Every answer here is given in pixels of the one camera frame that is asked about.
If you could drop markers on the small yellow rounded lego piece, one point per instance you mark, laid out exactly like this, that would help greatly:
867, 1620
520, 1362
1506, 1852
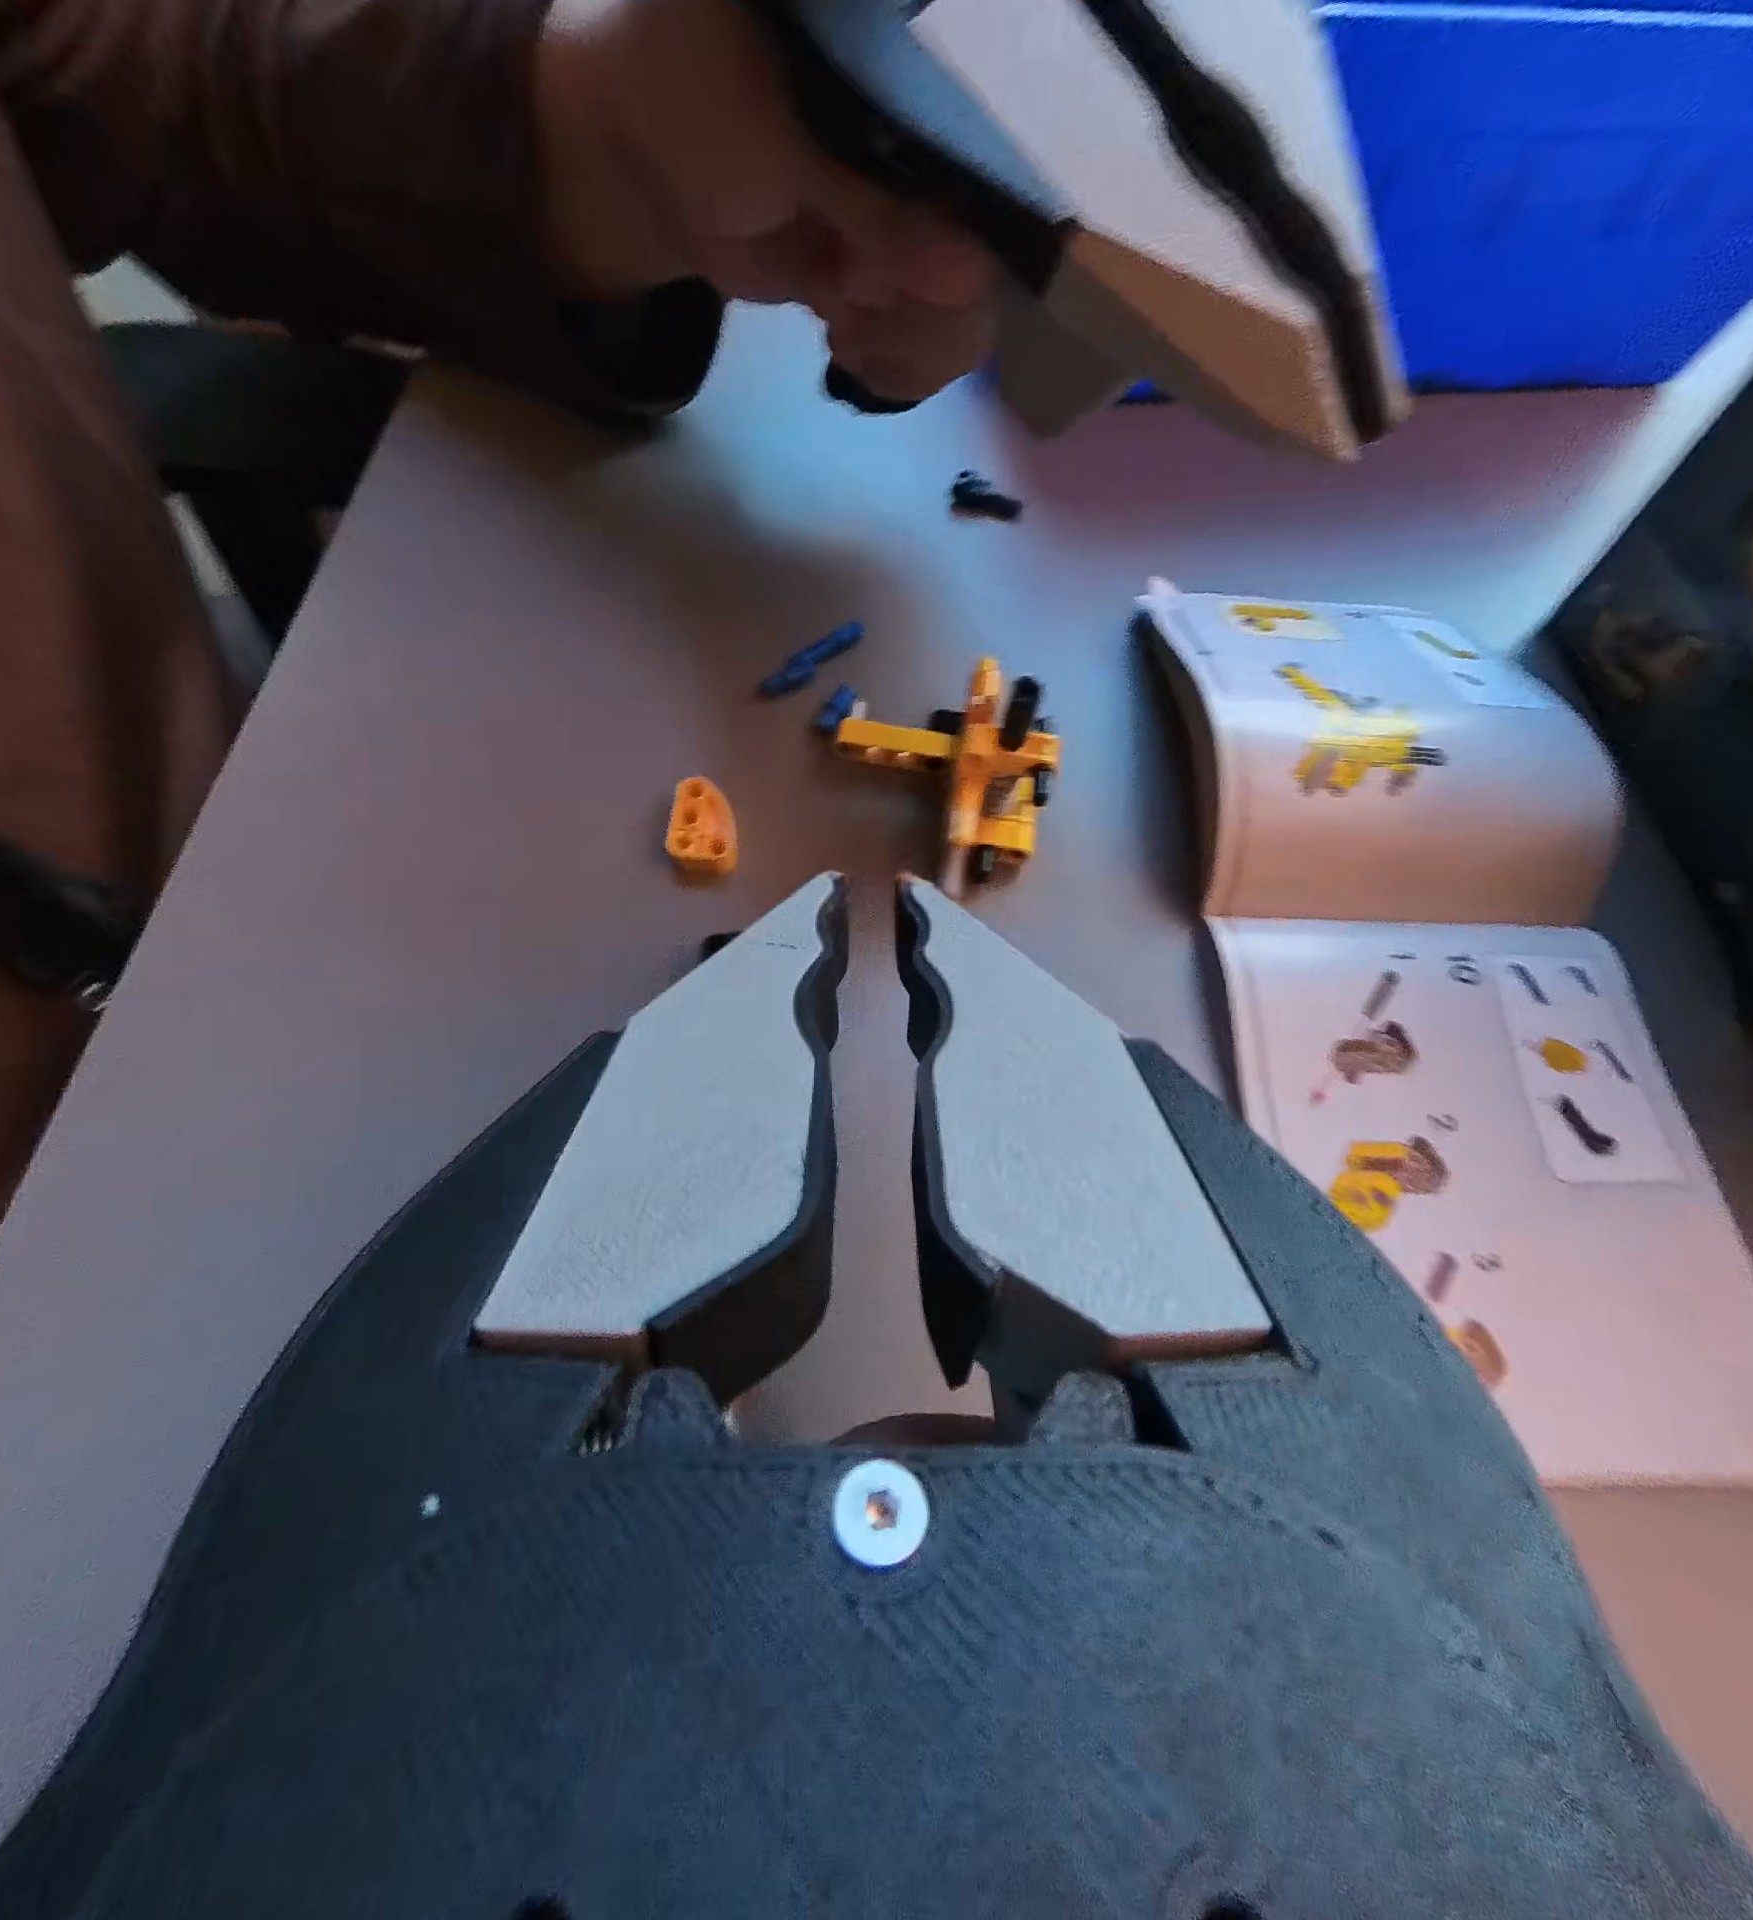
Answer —
699, 826

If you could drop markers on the blue plastic bin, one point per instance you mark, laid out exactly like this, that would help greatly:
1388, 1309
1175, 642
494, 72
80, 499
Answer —
1567, 196

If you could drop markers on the yellow lego assembly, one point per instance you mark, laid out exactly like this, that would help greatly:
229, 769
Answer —
989, 774

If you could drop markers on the person's left forearm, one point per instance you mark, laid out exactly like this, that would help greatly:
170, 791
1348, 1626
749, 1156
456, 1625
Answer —
292, 150

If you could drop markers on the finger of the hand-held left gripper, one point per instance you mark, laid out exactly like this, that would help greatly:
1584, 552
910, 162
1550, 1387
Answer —
1116, 196
1312, 180

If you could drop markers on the person's left hand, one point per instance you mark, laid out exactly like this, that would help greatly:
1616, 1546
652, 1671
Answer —
727, 180

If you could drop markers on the black chair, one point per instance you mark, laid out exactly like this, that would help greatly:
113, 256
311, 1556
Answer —
261, 450

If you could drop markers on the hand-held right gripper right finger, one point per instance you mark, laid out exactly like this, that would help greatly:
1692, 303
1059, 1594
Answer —
1072, 1184

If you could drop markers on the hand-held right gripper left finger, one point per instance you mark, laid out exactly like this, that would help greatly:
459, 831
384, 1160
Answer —
667, 1170

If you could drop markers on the black lego pin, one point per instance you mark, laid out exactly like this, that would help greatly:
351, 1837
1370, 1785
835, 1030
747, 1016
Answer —
985, 496

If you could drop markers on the lego instruction booklet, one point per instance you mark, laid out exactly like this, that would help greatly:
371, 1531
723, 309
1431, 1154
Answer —
1491, 840

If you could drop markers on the black lego box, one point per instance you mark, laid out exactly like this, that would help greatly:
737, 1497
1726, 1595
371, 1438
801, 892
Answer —
1718, 720

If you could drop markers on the person's brown clothing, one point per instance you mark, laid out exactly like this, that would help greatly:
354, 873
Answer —
37, 600

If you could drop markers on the short blue lego pin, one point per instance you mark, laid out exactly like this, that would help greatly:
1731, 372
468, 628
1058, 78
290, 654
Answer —
835, 710

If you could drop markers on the long blue lego pin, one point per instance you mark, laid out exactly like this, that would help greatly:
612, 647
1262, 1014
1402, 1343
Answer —
811, 659

